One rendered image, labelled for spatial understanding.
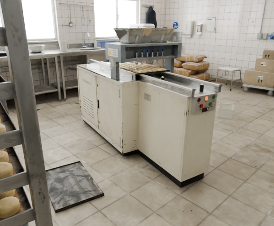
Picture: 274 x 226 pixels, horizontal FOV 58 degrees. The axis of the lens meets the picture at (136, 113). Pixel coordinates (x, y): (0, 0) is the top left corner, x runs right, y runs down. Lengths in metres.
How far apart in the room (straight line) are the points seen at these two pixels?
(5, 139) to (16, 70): 0.13
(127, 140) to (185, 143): 0.74
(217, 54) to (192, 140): 4.69
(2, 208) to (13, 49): 0.35
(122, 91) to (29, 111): 1.91
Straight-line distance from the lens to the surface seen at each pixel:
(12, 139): 0.51
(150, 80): 2.25
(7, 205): 0.63
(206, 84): 2.15
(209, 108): 2.04
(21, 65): 0.45
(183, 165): 2.12
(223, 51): 6.51
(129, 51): 2.41
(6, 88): 0.48
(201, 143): 2.17
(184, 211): 2.06
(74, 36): 5.64
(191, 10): 7.02
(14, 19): 0.44
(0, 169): 0.58
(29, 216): 0.60
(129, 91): 2.38
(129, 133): 2.53
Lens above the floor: 1.34
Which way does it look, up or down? 20 degrees down
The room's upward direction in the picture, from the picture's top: straight up
